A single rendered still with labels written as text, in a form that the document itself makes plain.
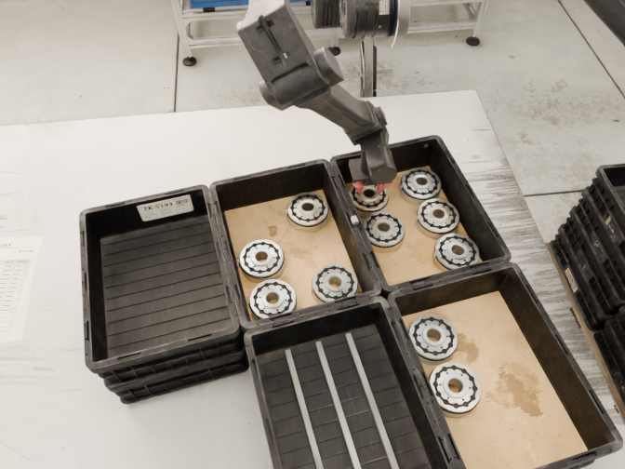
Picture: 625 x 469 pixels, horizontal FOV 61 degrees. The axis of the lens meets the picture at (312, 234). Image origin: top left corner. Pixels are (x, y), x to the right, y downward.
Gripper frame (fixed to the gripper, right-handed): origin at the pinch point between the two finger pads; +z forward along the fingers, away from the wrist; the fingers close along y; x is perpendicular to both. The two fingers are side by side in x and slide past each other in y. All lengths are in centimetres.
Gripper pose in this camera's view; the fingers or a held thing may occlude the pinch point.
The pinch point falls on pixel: (368, 191)
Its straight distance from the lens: 132.8
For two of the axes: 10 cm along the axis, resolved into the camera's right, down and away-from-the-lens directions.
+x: -1.6, -8.1, 5.6
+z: 0.1, 5.7, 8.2
